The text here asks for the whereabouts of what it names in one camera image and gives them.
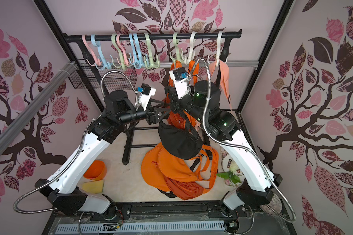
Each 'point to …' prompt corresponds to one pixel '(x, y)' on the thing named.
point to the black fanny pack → (180, 142)
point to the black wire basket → (88, 78)
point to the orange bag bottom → (158, 164)
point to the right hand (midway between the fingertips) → (169, 85)
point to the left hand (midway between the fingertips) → (165, 109)
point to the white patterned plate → (228, 164)
